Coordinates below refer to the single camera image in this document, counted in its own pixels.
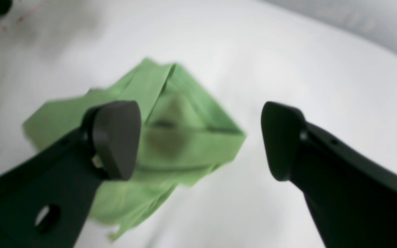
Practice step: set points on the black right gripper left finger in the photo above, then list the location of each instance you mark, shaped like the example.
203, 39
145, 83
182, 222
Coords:
45, 202

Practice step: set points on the green t-shirt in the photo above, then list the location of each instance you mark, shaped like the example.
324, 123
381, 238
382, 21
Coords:
186, 135

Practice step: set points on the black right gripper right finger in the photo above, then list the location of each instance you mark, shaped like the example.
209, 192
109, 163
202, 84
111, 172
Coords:
352, 200

